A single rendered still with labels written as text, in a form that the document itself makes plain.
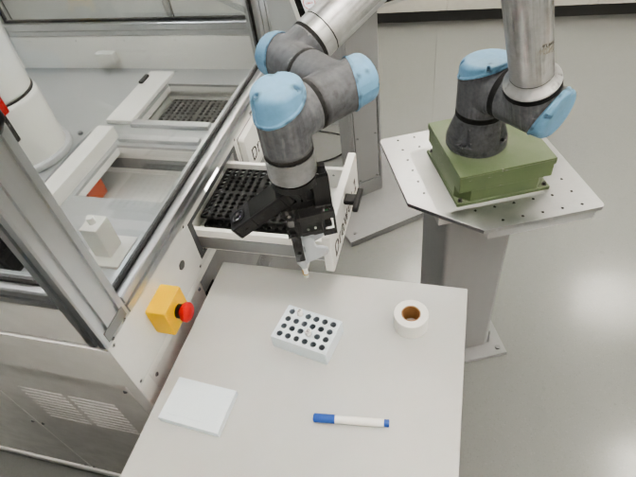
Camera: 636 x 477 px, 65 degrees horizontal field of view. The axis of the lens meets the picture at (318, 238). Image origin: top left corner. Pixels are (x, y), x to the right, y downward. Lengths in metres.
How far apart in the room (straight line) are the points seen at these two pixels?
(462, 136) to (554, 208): 0.29
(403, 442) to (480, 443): 0.86
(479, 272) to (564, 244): 0.82
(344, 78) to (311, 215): 0.21
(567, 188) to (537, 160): 0.14
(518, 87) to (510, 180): 0.29
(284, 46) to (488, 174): 0.65
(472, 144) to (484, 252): 0.37
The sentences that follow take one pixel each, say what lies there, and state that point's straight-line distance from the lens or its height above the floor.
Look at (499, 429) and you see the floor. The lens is 1.83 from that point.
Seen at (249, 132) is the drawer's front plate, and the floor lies 0.92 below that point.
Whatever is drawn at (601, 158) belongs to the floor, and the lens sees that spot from 2.87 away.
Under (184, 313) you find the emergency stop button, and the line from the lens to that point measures 1.01.
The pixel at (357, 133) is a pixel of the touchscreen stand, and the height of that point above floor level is 0.40.
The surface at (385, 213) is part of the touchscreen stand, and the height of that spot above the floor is 0.03.
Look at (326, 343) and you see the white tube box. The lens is 1.01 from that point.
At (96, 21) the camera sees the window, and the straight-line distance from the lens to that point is 0.92.
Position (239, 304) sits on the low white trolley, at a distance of 1.15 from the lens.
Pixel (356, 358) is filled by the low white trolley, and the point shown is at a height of 0.76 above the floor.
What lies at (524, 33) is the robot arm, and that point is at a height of 1.23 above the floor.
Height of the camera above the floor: 1.65
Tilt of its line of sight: 45 degrees down
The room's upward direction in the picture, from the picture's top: 10 degrees counter-clockwise
